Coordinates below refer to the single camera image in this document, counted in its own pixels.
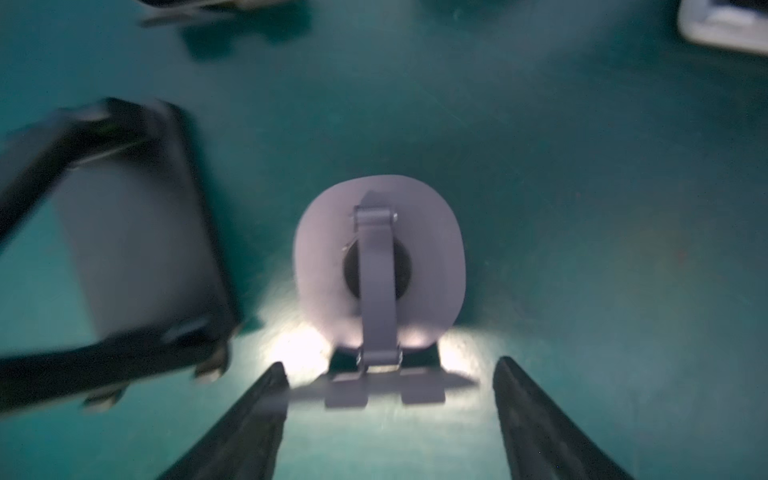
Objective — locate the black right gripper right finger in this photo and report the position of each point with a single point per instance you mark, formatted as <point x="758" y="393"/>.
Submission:
<point x="540" y="440"/>

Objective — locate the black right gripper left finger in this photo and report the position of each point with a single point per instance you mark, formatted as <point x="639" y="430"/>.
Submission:
<point x="244" y="443"/>

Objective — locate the black front-left phone stand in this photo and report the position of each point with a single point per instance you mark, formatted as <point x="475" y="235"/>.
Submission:
<point x="133" y="211"/>

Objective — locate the wooden round phone stand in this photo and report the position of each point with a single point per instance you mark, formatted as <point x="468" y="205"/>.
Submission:
<point x="161" y="12"/>

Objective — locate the white phone stand middle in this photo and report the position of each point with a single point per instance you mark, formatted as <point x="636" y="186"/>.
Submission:
<point x="732" y="25"/>

